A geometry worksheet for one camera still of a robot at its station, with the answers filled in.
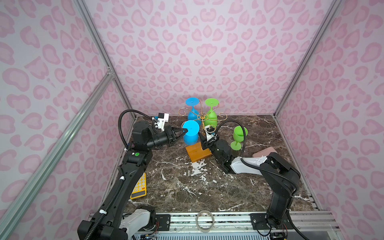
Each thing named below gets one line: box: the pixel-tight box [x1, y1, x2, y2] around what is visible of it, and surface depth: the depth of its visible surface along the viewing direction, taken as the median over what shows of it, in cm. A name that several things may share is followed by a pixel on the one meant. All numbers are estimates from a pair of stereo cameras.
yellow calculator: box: [130, 172, 147, 200], surface depth 84 cm
